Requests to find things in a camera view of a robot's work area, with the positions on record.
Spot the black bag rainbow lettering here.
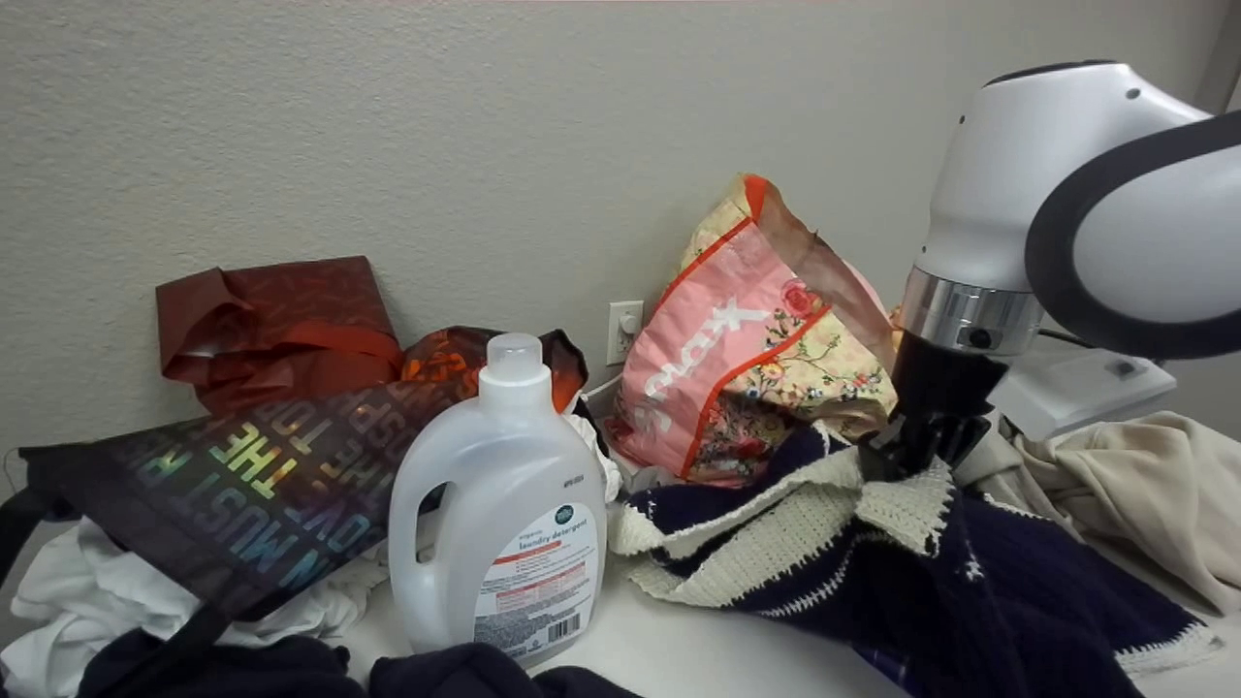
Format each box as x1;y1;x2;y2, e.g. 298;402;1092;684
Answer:
14;380;470;623

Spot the pink floral tote bag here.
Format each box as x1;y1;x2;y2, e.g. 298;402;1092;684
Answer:
605;173;905;493

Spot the white wall outlet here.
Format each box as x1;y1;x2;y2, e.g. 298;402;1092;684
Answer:
602;297;649;368

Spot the dark red shopping bag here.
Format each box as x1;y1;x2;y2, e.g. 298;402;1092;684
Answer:
150;251;407;419

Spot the navy knit cloth white border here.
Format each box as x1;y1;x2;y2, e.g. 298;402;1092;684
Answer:
612;424;1224;698

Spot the beige sweatshirt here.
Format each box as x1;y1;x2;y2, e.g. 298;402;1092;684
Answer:
1011;407;1241;617

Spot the dark navy garment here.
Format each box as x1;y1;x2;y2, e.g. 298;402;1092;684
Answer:
73;623;634;698

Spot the white detergent jug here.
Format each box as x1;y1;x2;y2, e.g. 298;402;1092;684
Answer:
384;328;612;673

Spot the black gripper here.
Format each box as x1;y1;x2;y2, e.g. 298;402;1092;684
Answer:
857;328;1017;486

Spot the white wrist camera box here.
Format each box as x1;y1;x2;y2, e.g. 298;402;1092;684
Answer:
987;339;1183;442

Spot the white crumpled cloth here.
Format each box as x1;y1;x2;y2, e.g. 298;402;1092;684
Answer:
0;516;391;698

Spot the orange patterned bag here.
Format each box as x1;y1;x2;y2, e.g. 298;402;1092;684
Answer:
394;326;594;419

